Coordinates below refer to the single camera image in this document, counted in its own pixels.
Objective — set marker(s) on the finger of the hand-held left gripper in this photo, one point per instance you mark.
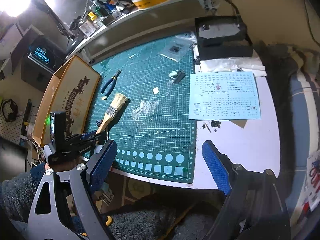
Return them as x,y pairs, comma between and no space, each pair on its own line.
86,135
95,142

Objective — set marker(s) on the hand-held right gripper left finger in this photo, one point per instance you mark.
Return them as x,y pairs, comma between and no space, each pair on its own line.
102,165

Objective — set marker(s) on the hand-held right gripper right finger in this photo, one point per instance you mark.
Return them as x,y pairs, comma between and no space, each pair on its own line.
217,167

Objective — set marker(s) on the printed cardboard box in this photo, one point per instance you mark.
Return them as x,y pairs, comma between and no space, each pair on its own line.
72,90

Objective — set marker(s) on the person's left forearm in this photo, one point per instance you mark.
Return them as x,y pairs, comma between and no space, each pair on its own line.
20,195

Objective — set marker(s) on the white desktop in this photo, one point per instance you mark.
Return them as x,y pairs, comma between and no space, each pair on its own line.
237,150

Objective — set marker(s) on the small teal box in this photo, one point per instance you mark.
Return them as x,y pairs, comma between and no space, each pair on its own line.
107,195

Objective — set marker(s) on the green round pin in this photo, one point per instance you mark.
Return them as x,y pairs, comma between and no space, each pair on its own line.
185,170

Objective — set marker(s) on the black power strip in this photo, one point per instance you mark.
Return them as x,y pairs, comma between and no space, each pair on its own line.
27,117

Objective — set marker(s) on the brown patterned mat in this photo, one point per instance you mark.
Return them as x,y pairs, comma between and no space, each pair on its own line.
136,188

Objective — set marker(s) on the small black model parts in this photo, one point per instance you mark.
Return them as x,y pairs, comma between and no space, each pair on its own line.
213,125

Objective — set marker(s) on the white pegboard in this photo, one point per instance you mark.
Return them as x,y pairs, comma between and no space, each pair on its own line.
10,130

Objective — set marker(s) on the black headphones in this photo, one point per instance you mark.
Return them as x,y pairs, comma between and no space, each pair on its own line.
7,117

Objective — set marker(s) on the yellow black tool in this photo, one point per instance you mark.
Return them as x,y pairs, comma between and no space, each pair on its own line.
108,222

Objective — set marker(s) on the pile of white shavings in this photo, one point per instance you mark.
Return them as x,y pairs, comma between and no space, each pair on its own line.
145,110

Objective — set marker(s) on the green cutting mat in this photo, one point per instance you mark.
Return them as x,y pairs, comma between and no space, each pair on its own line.
155,130

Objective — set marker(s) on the light blue decal sheet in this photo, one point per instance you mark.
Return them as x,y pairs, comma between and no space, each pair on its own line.
225,97

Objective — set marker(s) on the person's fuzzy dark clothing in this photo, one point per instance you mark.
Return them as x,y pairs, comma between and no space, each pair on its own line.
150,217

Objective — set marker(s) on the black computer case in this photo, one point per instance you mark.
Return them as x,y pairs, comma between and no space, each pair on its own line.
42,62

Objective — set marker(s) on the small beige scrap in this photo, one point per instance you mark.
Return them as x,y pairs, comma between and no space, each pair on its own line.
156,90

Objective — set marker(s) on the red blue printed paper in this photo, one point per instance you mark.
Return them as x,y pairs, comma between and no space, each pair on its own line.
313,180

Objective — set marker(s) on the white plastic bag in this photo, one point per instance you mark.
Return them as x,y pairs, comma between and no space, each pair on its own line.
225,66

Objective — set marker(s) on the white label paint jar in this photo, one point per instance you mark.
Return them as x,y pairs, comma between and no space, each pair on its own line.
88,28

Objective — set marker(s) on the black desk lamp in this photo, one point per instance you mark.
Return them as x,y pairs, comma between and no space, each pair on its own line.
62,26

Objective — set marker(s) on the white shelf riser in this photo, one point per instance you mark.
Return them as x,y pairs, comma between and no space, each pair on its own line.
140,27

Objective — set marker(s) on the clear bag with part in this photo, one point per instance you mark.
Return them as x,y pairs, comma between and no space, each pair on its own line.
175,50

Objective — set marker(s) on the black storage box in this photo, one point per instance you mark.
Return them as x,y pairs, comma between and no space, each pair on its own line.
220,30

